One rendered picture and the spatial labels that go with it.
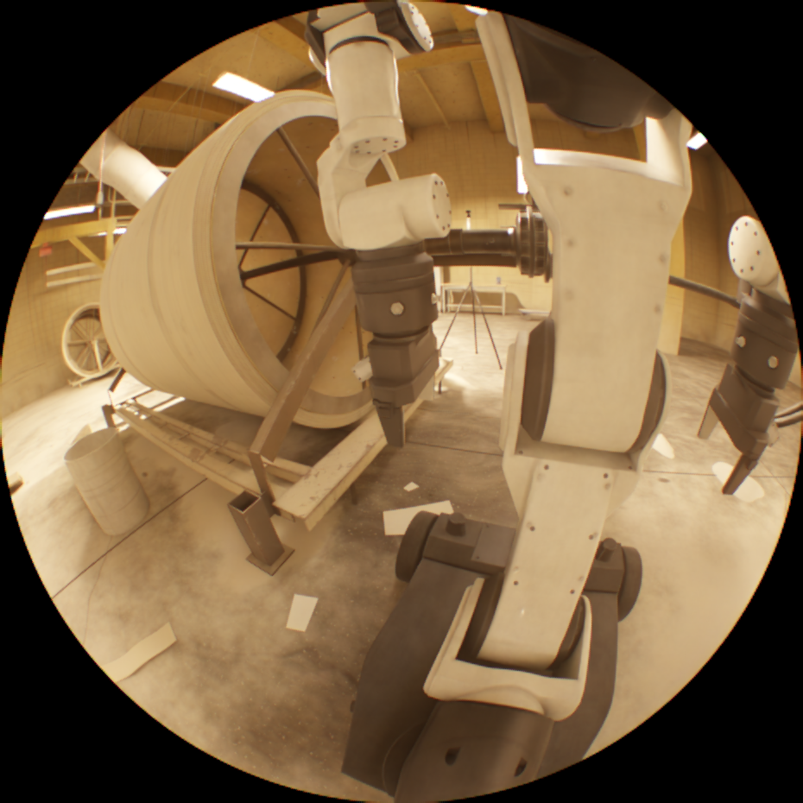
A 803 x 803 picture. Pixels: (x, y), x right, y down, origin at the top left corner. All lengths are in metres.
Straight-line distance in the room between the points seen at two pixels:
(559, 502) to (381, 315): 0.29
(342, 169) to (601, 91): 0.25
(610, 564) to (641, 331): 0.53
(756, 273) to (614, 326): 0.18
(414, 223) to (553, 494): 0.32
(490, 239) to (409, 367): 0.95
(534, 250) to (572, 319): 0.84
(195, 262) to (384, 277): 0.64
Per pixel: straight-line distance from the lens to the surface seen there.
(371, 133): 0.30
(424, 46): 0.41
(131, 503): 1.39
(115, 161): 5.45
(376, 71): 0.34
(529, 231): 1.10
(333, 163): 0.32
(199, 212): 0.87
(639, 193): 0.28
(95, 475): 1.32
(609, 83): 0.27
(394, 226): 0.27
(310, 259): 1.56
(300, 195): 2.39
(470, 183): 9.97
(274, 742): 0.77
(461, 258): 1.33
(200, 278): 0.83
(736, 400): 0.41
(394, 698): 0.55
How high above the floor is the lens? 0.71
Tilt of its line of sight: 22 degrees down
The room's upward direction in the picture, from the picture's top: 3 degrees counter-clockwise
